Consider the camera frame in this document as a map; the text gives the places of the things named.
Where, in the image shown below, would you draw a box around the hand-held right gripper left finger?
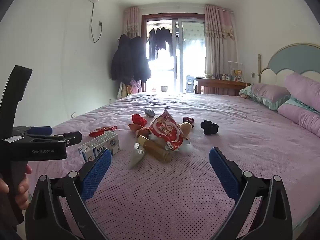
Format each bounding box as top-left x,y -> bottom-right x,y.
25,148 -> 112,240

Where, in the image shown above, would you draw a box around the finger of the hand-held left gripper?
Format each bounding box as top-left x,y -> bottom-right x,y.
27,126 -> 53,136
49,131 -> 82,147

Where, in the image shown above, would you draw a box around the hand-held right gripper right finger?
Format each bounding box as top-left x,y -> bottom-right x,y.
209,147 -> 293,240

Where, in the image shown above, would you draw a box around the small red wrapper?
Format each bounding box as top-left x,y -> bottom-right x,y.
89,125 -> 117,137

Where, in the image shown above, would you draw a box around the white blue milk carton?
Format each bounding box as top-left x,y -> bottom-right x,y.
77,131 -> 120,163

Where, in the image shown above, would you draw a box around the silver white tube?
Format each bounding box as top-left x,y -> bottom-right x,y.
128,142 -> 145,169

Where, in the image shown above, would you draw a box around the amber plastic bottle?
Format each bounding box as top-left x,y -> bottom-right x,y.
137,135 -> 174,163

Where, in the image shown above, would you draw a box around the large red snack bag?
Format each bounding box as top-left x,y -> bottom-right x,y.
149,109 -> 190,152

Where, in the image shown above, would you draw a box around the person's left hand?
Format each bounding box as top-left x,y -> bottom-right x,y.
0,165 -> 32,210

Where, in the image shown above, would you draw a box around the black scrunchie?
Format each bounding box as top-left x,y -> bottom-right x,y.
200,120 -> 219,135

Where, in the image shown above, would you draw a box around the pink dotted bed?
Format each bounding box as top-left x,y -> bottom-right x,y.
25,91 -> 320,240

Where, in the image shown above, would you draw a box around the beige plush toy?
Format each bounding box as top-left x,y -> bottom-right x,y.
135,122 -> 193,145

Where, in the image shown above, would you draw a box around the colourful hanging clothes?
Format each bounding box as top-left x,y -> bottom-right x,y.
117,79 -> 142,99

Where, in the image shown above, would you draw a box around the wooden desk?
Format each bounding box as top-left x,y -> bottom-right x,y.
195,76 -> 250,97

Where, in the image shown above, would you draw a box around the dark hanging coat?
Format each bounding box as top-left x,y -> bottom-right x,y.
129,35 -> 151,83
111,34 -> 133,82

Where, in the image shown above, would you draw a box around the purple pillow with teal ruffle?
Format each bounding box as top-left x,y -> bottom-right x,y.
240,83 -> 292,110

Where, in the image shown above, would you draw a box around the plastic stool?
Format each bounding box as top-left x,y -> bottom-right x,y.
185,75 -> 196,93

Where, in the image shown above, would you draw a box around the yellow picture box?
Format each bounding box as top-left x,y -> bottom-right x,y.
231,69 -> 244,82

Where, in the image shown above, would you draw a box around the blue white headboard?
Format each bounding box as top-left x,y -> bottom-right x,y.
257,43 -> 320,85

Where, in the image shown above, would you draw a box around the pink curtain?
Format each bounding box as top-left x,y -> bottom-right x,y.
204,4 -> 238,77
124,6 -> 140,39

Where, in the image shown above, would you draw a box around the dark clothes on line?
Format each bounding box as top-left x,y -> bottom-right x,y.
149,27 -> 173,60

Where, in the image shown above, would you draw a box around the air conditioner cable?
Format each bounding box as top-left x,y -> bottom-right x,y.
90,1 -> 103,43

